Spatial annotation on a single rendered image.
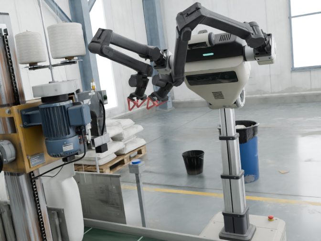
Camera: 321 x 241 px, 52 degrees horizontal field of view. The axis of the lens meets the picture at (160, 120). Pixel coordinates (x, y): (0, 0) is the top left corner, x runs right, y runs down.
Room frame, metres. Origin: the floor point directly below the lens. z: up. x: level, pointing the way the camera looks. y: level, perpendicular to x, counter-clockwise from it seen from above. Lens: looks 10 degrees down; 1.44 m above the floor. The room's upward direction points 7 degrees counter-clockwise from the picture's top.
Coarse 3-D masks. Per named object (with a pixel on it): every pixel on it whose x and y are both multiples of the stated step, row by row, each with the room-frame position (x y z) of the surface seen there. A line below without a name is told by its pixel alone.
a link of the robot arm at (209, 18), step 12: (192, 12) 1.44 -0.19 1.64; (204, 12) 1.43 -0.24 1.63; (180, 24) 1.45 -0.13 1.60; (192, 24) 1.44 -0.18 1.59; (204, 24) 1.47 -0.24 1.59; (216, 24) 1.49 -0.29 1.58; (228, 24) 1.51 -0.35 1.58; (240, 24) 1.56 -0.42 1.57; (252, 24) 1.62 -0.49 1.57; (240, 36) 1.59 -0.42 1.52; (252, 36) 1.57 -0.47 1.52
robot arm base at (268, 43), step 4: (268, 36) 1.69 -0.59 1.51; (272, 36) 1.72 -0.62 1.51; (268, 40) 1.67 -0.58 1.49; (264, 44) 1.66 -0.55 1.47; (268, 44) 1.67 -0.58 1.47; (256, 48) 1.70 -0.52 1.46; (260, 48) 1.68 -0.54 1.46; (264, 48) 1.67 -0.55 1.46; (268, 48) 1.69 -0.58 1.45; (256, 52) 1.72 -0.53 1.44; (260, 52) 1.70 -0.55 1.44; (264, 52) 1.69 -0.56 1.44; (268, 52) 1.69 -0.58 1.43; (256, 56) 1.71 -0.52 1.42; (260, 56) 1.71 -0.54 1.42
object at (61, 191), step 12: (48, 168) 2.06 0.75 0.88; (60, 168) 2.01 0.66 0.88; (72, 168) 1.96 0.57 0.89; (48, 180) 2.01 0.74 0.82; (60, 180) 1.97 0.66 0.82; (72, 180) 2.01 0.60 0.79; (48, 192) 1.98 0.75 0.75; (60, 192) 1.95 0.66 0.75; (72, 192) 1.98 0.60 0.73; (48, 204) 1.98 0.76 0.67; (60, 204) 1.94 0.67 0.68; (72, 204) 1.96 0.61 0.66; (72, 216) 1.95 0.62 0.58; (72, 228) 1.94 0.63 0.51; (72, 240) 1.94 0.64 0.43
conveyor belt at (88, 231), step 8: (88, 232) 2.12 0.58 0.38; (96, 232) 2.10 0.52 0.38; (104, 232) 2.09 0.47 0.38; (112, 232) 2.07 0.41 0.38; (88, 240) 2.01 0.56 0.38; (96, 240) 2.00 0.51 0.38; (104, 240) 1.99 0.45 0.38; (112, 240) 1.97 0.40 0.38; (120, 240) 1.96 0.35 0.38; (128, 240) 1.95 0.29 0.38; (136, 240) 1.94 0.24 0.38; (144, 240) 1.92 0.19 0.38; (152, 240) 1.91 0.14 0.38; (160, 240) 1.90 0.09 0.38
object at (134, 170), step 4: (128, 164) 2.06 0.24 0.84; (132, 164) 2.04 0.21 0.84; (136, 164) 2.03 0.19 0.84; (140, 164) 2.04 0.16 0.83; (144, 164) 2.08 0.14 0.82; (132, 168) 2.04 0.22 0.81; (136, 168) 2.03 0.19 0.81; (140, 168) 2.04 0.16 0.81; (144, 168) 2.08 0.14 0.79; (132, 172) 2.05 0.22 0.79; (136, 172) 2.03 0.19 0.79; (140, 172) 2.03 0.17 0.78
